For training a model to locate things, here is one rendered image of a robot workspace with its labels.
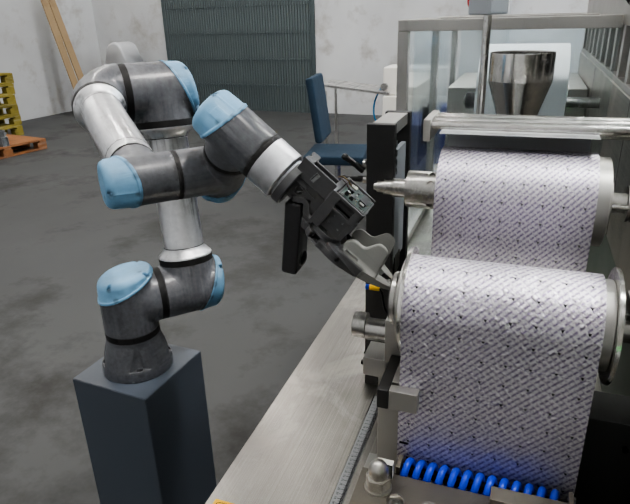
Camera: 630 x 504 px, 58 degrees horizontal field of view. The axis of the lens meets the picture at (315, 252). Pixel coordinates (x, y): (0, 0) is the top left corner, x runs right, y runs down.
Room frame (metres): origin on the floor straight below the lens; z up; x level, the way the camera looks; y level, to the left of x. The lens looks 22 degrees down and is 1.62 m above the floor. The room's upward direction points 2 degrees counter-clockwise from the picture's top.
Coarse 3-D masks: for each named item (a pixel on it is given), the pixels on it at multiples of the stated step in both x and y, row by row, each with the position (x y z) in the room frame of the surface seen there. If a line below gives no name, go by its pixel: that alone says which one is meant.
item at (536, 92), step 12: (492, 84) 1.34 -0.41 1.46; (504, 84) 1.30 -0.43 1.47; (516, 84) 1.29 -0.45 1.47; (528, 84) 1.28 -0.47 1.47; (540, 84) 1.29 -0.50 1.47; (492, 96) 1.35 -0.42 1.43; (504, 96) 1.31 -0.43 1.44; (516, 96) 1.29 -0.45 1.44; (528, 96) 1.29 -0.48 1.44; (540, 96) 1.30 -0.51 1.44; (504, 108) 1.32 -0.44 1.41; (516, 108) 1.30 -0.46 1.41; (528, 108) 1.30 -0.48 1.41
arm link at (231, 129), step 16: (224, 96) 0.81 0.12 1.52; (208, 112) 0.79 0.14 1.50; (224, 112) 0.79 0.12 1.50; (240, 112) 0.80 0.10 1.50; (208, 128) 0.79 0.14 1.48; (224, 128) 0.78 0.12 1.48; (240, 128) 0.78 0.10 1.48; (256, 128) 0.79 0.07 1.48; (208, 144) 0.81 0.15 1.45; (224, 144) 0.78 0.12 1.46; (240, 144) 0.78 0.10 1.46; (256, 144) 0.77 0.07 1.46; (224, 160) 0.80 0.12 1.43; (240, 160) 0.78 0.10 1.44; (256, 160) 0.81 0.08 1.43
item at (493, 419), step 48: (432, 384) 0.64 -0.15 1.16; (480, 384) 0.61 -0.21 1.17; (528, 384) 0.60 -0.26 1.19; (576, 384) 0.58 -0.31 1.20; (432, 432) 0.63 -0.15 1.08; (480, 432) 0.61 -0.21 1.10; (528, 432) 0.59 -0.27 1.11; (576, 432) 0.57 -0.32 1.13; (528, 480) 0.59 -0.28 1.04; (576, 480) 0.57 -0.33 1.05
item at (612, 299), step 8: (400, 272) 0.69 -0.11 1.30; (400, 280) 0.68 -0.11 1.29; (608, 280) 0.64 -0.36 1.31; (608, 288) 0.62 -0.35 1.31; (616, 288) 0.62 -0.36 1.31; (608, 296) 0.60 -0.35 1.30; (616, 296) 0.60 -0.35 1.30; (608, 304) 0.60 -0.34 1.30; (616, 304) 0.59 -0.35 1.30; (608, 312) 0.59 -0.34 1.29; (616, 312) 0.59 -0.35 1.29; (608, 320) 0.58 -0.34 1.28; (616, 320) 0.58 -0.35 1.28; (608, 328) 0.58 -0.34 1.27; (608, 336) 0.57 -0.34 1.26; (608, 344) 0.57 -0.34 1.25; (608, 352) 0.57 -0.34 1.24; (600, 360) 0.58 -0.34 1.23; (608, 360) 0.57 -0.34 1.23; (600, 368) 0.59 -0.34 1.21
